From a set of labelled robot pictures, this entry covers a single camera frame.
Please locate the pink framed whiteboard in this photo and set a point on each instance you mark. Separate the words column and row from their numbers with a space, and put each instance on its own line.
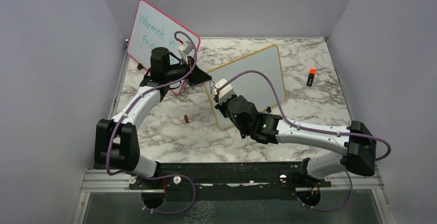
column 153, row 28

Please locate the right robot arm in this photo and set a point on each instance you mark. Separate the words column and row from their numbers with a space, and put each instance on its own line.
column 352, row 152

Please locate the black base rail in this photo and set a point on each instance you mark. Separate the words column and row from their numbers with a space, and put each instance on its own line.
column 227, row 182

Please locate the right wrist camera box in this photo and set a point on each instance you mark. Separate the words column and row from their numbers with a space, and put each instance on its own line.
column 222, row 91

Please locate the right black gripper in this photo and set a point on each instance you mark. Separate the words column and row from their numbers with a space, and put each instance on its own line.
column 221, row 106

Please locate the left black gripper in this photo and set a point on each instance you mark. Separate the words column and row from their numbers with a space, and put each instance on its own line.
column 198, row 76

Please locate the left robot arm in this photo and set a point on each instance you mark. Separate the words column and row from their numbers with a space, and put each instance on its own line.
column 116, row 140

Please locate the yellow framed whiteboard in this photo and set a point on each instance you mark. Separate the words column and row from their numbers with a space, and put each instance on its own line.
column 252, row 86

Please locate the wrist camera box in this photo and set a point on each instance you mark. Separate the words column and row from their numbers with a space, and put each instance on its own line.
column 222, row 91
column 184, row 50

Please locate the orange capped black marker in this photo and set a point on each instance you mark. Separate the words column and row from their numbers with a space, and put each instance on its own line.
column 311, row 76

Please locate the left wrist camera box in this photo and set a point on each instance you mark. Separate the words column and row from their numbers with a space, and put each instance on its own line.
column 184, row 50

